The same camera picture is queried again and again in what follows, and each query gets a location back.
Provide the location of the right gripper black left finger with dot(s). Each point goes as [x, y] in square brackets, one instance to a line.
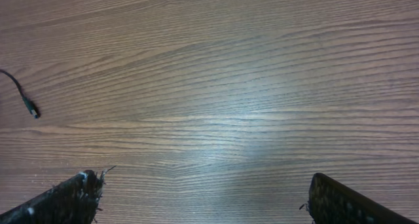
[73, 201]

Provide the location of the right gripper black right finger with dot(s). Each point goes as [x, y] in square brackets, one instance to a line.
[331, 202]

